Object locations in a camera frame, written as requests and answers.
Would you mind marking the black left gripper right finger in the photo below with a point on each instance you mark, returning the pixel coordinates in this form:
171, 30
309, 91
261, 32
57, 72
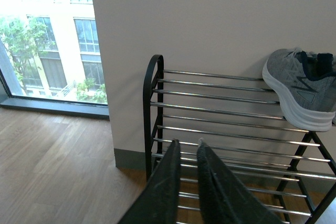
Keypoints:
223, 197

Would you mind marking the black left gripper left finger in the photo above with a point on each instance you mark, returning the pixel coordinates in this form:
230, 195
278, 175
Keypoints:
159, 200

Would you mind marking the grey knit sneaker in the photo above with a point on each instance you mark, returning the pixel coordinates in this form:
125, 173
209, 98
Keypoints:
305, 85

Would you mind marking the black metal shoe rack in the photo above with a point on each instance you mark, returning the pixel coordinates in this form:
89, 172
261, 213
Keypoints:
289, 169

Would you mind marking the dark window frame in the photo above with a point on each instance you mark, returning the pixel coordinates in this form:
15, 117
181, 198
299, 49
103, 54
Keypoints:
10, 101

